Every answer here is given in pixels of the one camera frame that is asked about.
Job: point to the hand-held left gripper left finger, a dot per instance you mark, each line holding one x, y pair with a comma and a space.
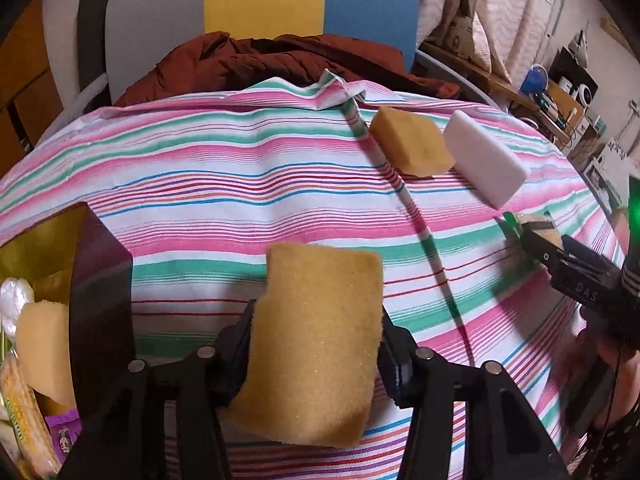
235, 355

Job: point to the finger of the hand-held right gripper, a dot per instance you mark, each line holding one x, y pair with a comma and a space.
542, 252

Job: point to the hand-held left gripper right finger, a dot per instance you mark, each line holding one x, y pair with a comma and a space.
395, 360

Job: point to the green-edged snack packet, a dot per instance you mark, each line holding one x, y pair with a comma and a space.
535, 220

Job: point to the tan sponge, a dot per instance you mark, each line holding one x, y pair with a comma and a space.
315, 335
45, 350
410, 140

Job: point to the gold tin box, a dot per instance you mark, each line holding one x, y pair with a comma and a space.
100, 285

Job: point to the cracker packet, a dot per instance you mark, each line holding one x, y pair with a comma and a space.
25, 410

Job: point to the person's right hand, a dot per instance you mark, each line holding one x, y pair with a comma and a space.
570, 365

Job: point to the white sponge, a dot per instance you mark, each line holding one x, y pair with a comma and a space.
485, 160

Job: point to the black dotted garment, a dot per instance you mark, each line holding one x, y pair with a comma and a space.
617, 442

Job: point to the blue cup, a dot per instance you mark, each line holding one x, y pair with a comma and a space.
534, 81

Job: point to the wooden side desk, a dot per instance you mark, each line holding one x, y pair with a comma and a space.
495, 80

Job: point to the black appliance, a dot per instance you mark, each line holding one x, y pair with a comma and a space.
570, 67

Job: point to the purple packet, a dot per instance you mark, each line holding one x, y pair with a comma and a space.
62, 432

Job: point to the striped tablecloth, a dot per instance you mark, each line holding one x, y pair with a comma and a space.
250, 160

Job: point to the white plastic bag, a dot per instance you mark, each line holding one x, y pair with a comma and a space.
12, 300

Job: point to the patterned curtain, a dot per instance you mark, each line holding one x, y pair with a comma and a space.
500, 0

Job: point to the dark red cloth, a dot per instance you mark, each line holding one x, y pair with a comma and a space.
250, 60

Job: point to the wooden wardrobe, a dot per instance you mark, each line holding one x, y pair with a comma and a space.
25, 85

